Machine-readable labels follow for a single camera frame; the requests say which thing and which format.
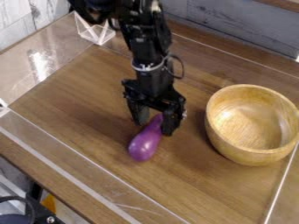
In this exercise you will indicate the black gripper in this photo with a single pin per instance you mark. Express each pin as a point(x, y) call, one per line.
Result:
point(152, 91)

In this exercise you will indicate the purple toy eggplant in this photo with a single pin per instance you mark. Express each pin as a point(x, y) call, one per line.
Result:
point(144, 145)

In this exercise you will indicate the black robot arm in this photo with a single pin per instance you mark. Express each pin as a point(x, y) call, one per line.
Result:
point(149, 39)

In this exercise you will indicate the brown wooden bowl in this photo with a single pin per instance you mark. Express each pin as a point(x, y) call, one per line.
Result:
point(252, 124)

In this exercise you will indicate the clear acrylic tray walls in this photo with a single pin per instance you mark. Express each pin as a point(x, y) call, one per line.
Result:
point(67, 132)

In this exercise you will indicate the black clamp with cable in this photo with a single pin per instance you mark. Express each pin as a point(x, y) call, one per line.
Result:
point(37, 213)

